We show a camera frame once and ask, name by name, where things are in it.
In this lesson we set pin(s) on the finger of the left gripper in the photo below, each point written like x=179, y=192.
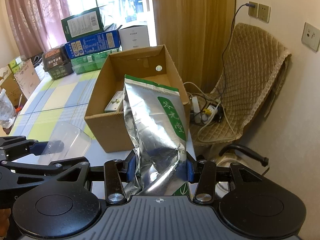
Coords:
x=16, y=147
x=42, y=173

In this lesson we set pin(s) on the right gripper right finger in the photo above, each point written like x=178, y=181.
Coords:
x=202, y=173

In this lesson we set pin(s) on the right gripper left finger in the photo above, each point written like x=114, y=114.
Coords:
x=117, y=172

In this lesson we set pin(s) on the clear plastic case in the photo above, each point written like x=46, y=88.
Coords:
x=66, y=142

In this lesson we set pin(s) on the slim white green medicine box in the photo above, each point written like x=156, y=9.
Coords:
x=116, y=103

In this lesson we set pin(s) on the silver green tea bag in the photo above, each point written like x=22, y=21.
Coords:
x=155, y=121

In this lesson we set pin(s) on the grey printed plastic bag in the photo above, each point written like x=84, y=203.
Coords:
x=7, y=110

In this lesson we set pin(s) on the white power strip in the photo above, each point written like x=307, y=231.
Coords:
x=206, y=114

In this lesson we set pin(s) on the checked tablecloth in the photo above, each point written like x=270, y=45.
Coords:
x=65, y=101

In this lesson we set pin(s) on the brown white hanger box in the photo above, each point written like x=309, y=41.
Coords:
x=13, y=91

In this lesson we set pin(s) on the pink white paper envelope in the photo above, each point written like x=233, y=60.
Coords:
x=27, y=78

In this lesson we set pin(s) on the green tissue packs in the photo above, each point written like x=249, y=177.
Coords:
x=16, y=64

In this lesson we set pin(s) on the black Honglu food container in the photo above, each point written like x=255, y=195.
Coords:
x=56, y=62

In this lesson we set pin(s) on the quilted beige chair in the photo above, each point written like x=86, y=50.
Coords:
x=255, y=71

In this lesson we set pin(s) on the green wrapped carton pack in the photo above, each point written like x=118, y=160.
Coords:
x=91, y=62

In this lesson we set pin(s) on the brown cardboard box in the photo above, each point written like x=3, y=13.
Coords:
x=150, y=63

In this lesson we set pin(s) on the blue milk carton box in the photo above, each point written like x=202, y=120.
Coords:
x=93, y=44

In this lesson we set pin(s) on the white tall box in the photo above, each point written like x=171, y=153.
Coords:
x=134, y=36

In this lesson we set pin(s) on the pink curtain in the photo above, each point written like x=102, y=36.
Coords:
x=36, y=24

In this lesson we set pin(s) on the dark green top carton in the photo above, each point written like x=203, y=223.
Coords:
x=86, y=23

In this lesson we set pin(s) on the brown curtain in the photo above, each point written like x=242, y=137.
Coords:
x=195, y=33

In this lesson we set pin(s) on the wall power socket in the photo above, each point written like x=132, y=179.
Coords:
x=253, y=9

